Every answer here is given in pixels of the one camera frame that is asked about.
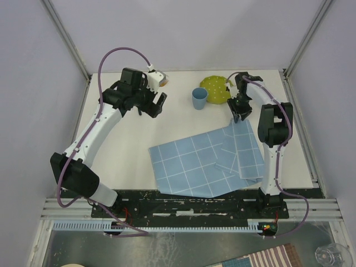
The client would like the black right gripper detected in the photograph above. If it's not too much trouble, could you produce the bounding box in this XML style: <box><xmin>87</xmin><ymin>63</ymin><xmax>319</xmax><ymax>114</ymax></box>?
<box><xmin>226</xmin><ymin>93</ymin><xmax>251</xmax><ymax>122</ymax></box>

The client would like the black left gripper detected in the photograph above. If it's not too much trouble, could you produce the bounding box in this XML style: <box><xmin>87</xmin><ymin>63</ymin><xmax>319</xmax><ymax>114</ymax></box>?
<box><xmin>132</xmin><ymin>78</ymin><xmax>167</xmax><ymax>118</ymax></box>

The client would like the blue checked cloth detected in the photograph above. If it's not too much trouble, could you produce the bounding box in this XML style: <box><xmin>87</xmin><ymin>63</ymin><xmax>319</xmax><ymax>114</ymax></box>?
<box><xmin>149</xmin><ymin>120</ymin><xmax>264</xmax><ymax>198</ymax></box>

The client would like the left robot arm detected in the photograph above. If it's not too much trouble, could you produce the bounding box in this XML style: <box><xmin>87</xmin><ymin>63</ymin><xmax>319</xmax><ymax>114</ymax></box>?
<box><xmin>50</xmin><ymin>68</ymin><xmax>168</xmax><ymax>217</ymax></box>

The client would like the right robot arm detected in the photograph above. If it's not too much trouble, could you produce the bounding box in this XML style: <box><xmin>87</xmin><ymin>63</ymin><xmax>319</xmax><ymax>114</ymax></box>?
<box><xmin>225</xmin><ymin>72</ymin><xmax>293</xmax><ymax>217</ymax></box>

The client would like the green dotted plate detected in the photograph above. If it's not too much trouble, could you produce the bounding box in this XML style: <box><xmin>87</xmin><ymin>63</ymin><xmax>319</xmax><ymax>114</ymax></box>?
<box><xmin>200</xmin><ymin>75</ymin><xmax>231</xmax><ymax>105</ymax></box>

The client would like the blue cup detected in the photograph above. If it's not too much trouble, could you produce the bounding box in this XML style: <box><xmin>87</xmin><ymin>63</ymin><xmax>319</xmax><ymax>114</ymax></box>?
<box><xmin>192</xmin><ymin>87</ymin><xmax>208</xmax><ymax>110</ymax></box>

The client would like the striped folded cloth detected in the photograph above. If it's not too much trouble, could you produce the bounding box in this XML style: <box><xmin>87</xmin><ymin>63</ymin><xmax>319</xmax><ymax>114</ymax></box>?
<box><xmin>210</xmin><ymin>243</ymin><xmax>303</xmax><ymax>267</ymax></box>

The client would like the clear glass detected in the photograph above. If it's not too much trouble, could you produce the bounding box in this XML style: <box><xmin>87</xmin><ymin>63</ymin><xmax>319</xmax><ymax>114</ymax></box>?
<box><xmin>315</xmin><ymin>243</ymin><xmax>353</xmax><ymax>267</ymax></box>

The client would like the cream round object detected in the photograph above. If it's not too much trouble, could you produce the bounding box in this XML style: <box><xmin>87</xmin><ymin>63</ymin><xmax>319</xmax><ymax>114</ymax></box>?
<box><xmin>61</xmin><ymin>263</ymin><xmax>84</xmax><ymax>267</ymax></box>

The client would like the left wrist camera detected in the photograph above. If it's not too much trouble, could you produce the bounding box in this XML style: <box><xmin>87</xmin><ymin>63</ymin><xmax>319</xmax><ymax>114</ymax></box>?
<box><xmin>147</xmin><ymin>70</ymin><xmax>169</xmax><ymax>91</ymax></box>

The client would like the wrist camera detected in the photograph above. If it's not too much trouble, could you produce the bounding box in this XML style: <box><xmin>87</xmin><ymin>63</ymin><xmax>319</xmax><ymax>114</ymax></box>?
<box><xmin>147</xmin><ymin>70</ymin><xmax>169</xmax><ymax>91</ymax></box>
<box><xmin>225</xmin><ymin>81</ymin><xmax>239</xmax><ymax>98</ymax></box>

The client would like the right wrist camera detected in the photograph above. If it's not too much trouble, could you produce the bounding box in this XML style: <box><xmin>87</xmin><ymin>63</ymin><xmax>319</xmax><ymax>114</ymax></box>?
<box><xmin>225</xmin><ymin>81</ymin><xmax>239</xmax><ymax>98</ymax></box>

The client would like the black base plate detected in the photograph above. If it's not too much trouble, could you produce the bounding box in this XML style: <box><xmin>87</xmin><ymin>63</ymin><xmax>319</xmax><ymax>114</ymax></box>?
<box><xmin>91</xmin><ymin>190</ymin><xmax>289</xmax><ymax>228</ymax></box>

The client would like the aluminium frame rail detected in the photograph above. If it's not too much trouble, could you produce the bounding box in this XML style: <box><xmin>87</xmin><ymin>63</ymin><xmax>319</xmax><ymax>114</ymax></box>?
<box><xmin>284</xmin><ymin>0</ymin><xmax>335</xmax><ymax>80</ymax></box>

